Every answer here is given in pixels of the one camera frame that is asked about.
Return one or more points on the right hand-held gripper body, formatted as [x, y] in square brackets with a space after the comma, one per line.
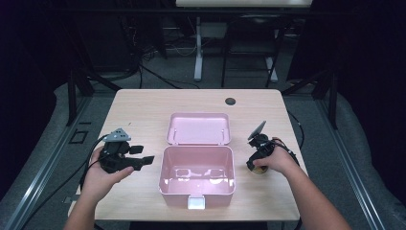
[263, 147]

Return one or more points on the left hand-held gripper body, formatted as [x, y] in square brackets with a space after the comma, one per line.
[115, 156]

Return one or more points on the pink plastic box with lid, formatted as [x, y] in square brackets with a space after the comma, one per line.
[198, 172]

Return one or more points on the person's right hand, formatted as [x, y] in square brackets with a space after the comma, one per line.
[281, 159]

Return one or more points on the person's left hand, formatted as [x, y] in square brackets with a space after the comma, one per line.
[95, 182]

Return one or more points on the black metal stand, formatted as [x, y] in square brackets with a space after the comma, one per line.
[332, 96]
[72, 96]

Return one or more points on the white desk leg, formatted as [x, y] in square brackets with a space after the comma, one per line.
[272, 68]
[198, 51]

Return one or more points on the black chair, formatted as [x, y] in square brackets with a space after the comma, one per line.
[252, 35]

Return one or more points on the grey metal table bracket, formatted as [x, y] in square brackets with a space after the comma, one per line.
[71, 199]

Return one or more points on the aluminium floor rail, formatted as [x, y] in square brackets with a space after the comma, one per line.
[351, 166]
[41, 179]

